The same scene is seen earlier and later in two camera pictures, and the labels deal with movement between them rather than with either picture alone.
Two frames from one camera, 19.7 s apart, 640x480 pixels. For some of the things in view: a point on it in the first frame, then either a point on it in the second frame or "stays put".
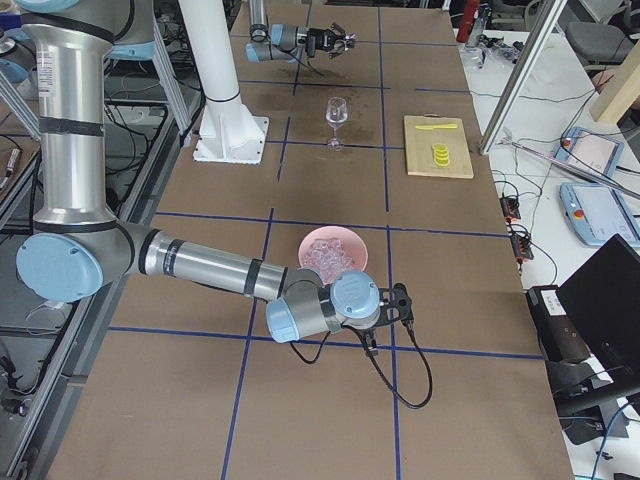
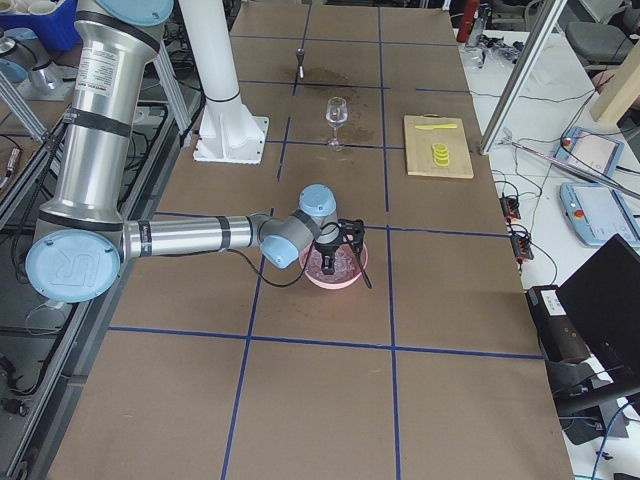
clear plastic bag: [483, 46] stays put
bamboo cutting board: [420, 157] stays put
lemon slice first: [441, 161] stays put
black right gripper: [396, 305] → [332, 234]
